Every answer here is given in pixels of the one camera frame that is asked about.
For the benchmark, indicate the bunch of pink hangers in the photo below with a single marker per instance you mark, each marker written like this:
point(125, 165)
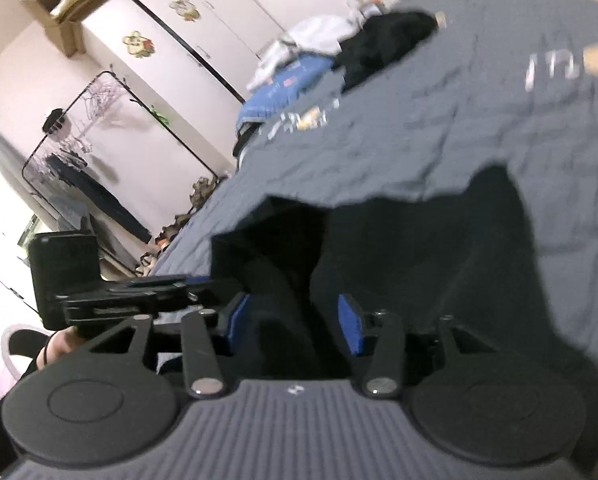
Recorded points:
point(101, 97)

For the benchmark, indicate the black clothes rack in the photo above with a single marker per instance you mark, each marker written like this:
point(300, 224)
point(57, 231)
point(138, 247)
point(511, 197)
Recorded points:
point(189, 149)

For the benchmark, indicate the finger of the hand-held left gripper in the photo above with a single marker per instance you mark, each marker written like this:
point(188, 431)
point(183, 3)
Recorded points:
point(189, 290)

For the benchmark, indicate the person's left forearm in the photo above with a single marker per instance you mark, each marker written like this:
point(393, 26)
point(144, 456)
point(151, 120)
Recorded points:
point(26, 355)

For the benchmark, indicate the black sweatshirt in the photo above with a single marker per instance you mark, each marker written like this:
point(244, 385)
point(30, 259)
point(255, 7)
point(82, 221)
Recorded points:
point(429, 260)

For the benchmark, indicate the mouse sticker with bow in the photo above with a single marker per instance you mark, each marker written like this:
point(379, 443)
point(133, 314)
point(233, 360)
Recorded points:
point(184, 8)

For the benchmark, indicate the white wardrobe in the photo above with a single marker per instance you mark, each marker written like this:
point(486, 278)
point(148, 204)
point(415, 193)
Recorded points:
point(169, 75)

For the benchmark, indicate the crumpled black garment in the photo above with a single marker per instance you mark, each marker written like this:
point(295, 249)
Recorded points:
point(379, 45)

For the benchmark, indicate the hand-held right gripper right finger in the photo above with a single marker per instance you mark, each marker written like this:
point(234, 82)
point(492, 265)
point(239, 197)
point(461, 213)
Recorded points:
point(349, 322)

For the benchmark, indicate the blue printed pillow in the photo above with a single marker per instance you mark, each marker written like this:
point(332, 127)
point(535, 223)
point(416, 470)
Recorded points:
point(279, 95)

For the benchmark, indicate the hanging dark pants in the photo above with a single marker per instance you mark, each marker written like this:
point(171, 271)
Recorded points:
point(104, 195)

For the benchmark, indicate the black hat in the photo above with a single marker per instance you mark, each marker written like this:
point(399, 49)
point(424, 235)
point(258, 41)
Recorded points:
point(54, 120)

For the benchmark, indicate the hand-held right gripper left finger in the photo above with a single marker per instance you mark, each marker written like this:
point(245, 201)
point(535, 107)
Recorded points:
point(239, 322)

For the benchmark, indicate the green hanging toy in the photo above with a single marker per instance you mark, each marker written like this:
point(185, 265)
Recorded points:
point(161, 117)

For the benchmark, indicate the light grey hoodie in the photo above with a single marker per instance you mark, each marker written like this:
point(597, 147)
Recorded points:
point(314, 32)

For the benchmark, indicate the person's left hand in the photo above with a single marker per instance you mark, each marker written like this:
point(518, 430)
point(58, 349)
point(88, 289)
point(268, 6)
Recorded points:
point(59, 345)

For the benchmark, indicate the grey quilted bedspread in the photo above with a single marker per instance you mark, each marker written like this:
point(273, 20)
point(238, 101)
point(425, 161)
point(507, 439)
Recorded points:
point(429, 135)

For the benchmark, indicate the mouse sticker with red book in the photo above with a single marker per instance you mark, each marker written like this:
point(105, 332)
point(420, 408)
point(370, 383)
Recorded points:
point(139, 44)

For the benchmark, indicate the row of shoes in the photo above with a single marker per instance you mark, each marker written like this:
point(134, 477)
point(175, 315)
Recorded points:
point(199, 192)

